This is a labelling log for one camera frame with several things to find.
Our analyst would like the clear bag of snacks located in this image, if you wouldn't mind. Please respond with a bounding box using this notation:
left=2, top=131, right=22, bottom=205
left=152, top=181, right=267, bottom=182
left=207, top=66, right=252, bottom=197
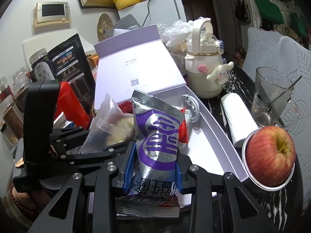
left=162, top=17, right=195, bottom=71

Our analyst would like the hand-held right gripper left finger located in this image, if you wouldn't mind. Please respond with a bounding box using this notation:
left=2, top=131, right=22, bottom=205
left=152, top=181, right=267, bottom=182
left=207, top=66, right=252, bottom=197
left=27, top=142, right=136, bottom=233

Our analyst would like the person's left hand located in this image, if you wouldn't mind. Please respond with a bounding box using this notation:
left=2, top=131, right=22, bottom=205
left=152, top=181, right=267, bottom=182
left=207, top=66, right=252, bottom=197
left=10, top=186, right=43, bottom=205

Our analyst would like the woven straw fan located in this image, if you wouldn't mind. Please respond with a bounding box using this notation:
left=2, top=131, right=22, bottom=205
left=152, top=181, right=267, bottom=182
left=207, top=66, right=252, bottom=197
left=97, top=13, right=114, bottom=43

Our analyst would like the dark-label plastic jar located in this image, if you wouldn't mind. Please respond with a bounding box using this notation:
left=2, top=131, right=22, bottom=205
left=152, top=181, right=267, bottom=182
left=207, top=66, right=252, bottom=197
left=29, top=49, right=59, bottom=85

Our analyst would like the brown-filled plastic jar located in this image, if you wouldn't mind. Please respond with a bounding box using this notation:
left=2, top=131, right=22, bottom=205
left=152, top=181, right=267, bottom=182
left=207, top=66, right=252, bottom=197
left=0, top=95, right=27, bottom=148

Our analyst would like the black printed pouch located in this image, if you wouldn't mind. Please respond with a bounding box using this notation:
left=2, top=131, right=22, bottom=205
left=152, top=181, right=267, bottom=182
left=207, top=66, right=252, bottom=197
left=47, top=33, right=96, bottom=113

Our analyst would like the white refrigerator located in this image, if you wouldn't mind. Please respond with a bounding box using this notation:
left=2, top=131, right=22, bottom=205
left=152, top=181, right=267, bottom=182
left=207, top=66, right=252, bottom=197
left=118, top=0, right=187, bottom=30

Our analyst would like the wall intercom panel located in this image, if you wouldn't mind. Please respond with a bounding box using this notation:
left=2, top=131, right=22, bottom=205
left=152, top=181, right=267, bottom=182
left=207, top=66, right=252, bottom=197
left=33, top=2, right=72, bottom=28

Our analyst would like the metal bowl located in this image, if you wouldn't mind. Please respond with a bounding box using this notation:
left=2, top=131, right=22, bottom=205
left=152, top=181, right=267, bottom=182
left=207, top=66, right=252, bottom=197
left=242, top=129, right=297, bottom=195

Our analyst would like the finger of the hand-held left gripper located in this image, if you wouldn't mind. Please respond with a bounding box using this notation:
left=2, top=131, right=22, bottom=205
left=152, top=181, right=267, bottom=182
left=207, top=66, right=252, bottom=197
left=50, top=126, right=91, bottom=149
left=61, top=148, right=117, bottom=173

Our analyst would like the clear plastic jar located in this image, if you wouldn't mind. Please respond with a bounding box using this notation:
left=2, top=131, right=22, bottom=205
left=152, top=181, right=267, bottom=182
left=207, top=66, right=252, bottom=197
left=12, top=67, right=33, bottom=88
left=0, top=76, right=15, bottom=102

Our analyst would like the white paper towel roll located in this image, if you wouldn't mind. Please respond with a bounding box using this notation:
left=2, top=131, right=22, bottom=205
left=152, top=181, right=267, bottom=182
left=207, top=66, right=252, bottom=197
left=221, top=93, right=259, bottom=147

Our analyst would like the clear plastic bag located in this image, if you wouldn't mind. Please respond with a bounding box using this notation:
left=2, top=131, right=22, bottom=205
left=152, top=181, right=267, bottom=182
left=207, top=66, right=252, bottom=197
left=79, top=93, right=135, bottom=154

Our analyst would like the red apple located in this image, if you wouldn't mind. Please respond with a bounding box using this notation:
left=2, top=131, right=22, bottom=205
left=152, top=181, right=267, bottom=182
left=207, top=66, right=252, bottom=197
left=245, top=126, right=295, bottom=187

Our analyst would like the black handbag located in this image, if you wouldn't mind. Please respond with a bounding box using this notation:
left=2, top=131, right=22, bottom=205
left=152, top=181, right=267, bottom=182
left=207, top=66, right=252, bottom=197
left=234, top=0, right=251, bottom=22

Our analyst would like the silver purple snack packet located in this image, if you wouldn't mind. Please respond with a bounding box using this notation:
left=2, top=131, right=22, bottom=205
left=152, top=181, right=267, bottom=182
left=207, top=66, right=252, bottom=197
left=114, top=90, right=186, bottom=217

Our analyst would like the red bead bracelet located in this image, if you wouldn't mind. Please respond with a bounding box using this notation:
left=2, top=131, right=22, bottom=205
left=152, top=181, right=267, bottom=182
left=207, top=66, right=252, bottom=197
left=9, top=186, right=39, bottom=215

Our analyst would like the red plastic container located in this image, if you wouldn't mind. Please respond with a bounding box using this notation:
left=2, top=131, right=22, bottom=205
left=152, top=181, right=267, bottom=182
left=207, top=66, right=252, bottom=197
left=55, top=81, right=91, bottom=129

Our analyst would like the brown door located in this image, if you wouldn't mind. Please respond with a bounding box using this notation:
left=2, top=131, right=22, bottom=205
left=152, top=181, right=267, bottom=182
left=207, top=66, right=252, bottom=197
left=181, top=0, right=220, bottom=22

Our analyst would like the grey plastic bag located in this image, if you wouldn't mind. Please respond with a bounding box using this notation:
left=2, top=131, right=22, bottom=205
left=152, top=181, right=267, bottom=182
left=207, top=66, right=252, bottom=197
left=114, top=15, right=141, bottom=33

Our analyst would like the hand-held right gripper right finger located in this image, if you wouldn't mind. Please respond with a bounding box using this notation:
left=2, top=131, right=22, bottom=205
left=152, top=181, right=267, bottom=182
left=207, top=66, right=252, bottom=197
left=176, top=154, right=280, bottom=233

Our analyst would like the lavender gift box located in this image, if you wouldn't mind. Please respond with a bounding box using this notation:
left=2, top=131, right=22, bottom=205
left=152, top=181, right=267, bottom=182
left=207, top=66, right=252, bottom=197
left=84, top=24, right=248, bottom=214

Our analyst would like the metal spoon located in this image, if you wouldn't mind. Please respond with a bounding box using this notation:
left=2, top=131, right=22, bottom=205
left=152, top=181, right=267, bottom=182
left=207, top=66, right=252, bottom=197
left=266, top=75, right=303, bottom=107

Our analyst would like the white charging cable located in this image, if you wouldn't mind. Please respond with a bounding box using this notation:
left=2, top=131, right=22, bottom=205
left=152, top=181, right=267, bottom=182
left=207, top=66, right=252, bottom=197
left=181, top=95, right=201, bottom=123

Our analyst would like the glass mug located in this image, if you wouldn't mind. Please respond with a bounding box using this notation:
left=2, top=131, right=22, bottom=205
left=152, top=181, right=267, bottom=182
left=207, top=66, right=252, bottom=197
left=250, top=67, right=299, bottom=128

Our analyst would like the cream cartoon water bottle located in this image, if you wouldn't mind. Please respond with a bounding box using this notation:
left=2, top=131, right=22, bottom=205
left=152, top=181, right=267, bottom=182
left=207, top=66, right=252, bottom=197
left=185, top=19, right=235, bottom=99

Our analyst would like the red snack packet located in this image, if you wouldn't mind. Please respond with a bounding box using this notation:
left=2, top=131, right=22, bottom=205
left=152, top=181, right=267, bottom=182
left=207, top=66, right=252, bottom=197
left=178, top=107, right=191, bottom=144

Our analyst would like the black kettle cable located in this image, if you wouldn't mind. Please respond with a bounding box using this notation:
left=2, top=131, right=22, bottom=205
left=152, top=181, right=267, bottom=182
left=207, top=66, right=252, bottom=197
left=140, top=0, right=152, bottom=28

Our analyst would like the person's left forearm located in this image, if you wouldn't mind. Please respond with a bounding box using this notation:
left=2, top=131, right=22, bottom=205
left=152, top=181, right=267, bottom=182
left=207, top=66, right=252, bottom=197
left=0, top=194, right=34, bottom=233

